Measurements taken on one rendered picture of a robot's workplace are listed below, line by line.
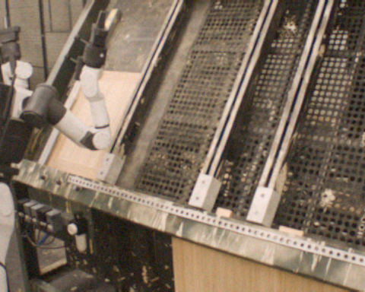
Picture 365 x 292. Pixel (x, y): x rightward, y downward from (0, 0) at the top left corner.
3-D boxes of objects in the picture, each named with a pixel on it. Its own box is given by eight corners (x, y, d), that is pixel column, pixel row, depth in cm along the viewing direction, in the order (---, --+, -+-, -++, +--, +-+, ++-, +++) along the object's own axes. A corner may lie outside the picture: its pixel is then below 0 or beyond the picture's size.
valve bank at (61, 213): (11, 237, 242) (4, 192, 237) (34, 227, 253) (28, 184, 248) (71, 267, 213) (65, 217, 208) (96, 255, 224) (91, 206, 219)
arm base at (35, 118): (52, 128, 186) (31, 109, 179) (32, 134, 193) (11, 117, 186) (67, 99, 196) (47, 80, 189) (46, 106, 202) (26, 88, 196)
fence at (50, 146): (42, 166, 254) (37, 163, 251) (115, 13, 283) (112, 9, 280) (49, 167, 251) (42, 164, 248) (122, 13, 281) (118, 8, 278)
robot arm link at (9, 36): (1, 33, 240) (5, 57, 240) (-8, 30, 231) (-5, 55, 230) (23, 27, 239) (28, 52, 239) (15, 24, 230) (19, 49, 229)
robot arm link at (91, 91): (93, 69, 193) (99, 103, 197) (99, 65, 202) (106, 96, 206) (77, 71, 194) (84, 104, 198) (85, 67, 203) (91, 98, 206)
